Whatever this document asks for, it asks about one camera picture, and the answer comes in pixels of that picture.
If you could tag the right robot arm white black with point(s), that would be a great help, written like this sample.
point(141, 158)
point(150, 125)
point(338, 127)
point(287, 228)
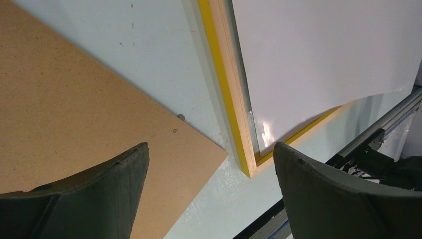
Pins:
point(405, 173)

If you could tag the aluminium front rail frame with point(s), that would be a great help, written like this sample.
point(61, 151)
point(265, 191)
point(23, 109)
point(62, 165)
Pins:
point(374, 135)

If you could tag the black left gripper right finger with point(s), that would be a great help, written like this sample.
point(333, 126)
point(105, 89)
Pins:
point(323, 202)

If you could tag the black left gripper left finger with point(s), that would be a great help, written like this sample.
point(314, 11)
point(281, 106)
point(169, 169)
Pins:
point(98, 203)

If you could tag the landscape photo print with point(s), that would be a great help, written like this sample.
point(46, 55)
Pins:
point(304, 57)

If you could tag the yellow wooden picture frame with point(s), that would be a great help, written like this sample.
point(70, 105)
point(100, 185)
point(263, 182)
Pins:
point(220, 41)

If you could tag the brown cardboard backing board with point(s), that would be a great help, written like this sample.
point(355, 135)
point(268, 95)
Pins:
point(62, 112)

